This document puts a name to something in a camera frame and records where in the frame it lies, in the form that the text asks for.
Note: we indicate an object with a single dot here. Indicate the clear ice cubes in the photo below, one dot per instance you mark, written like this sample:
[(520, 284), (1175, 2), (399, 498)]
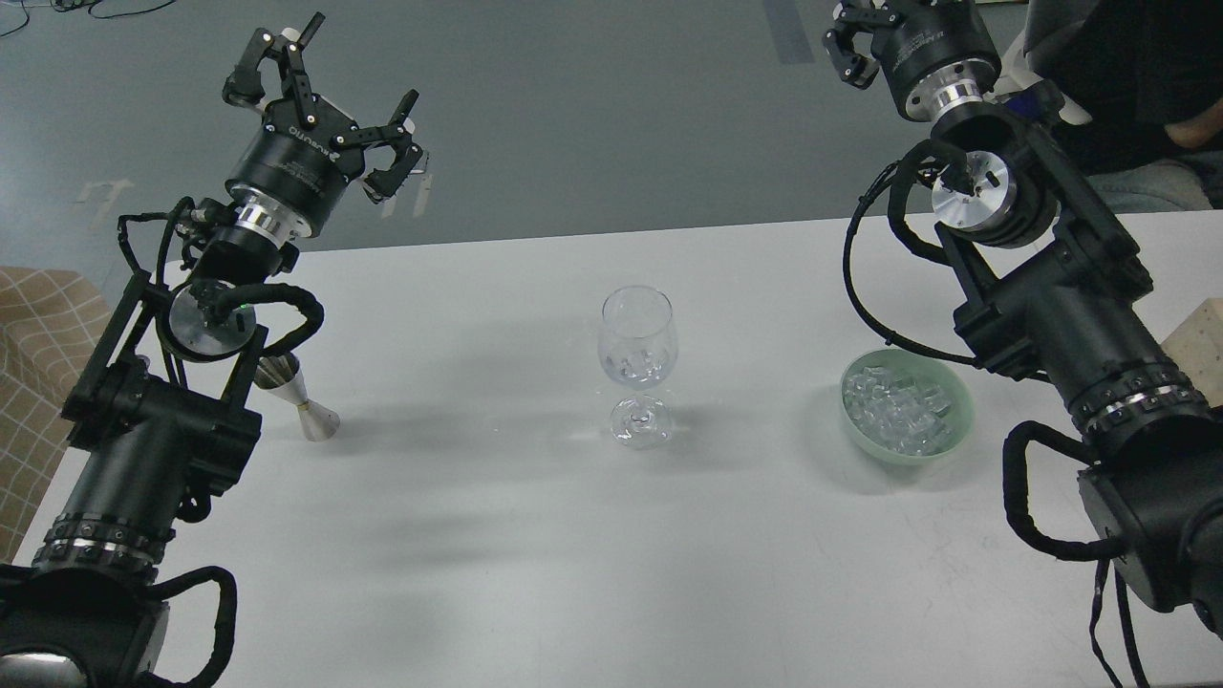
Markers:
[(908, 414)]

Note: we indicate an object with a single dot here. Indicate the steel cocktail jigger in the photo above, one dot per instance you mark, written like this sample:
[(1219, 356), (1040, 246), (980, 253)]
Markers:
[(282, 377)]

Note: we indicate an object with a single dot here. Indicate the person in dark shirt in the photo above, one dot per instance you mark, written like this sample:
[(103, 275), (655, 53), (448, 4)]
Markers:
[(1146, 77)]

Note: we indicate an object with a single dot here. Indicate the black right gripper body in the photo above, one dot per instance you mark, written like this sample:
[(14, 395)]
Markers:
[(935, 54)]

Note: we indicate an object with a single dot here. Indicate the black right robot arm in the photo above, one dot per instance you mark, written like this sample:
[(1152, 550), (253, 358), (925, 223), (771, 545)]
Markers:
[(1050, 278)]

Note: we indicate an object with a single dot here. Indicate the clear wine glass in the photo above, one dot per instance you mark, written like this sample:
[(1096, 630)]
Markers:
[(638, 349)]

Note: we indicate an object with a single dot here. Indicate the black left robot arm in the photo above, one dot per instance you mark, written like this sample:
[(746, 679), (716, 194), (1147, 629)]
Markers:
[(161, 406)]

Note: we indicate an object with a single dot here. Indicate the green bowl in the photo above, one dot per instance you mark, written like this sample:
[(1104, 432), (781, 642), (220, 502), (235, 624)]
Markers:
[(962, 417)]

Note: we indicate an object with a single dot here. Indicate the beige checkered cushion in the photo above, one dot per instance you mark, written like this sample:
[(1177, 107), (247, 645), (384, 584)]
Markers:
[(51, 320)]

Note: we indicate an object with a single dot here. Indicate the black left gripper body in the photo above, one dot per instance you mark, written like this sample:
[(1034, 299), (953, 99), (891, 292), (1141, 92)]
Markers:
[(297, 166)]

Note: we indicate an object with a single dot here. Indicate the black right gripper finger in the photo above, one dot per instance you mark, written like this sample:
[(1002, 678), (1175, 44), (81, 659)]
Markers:
[(855, 43)]

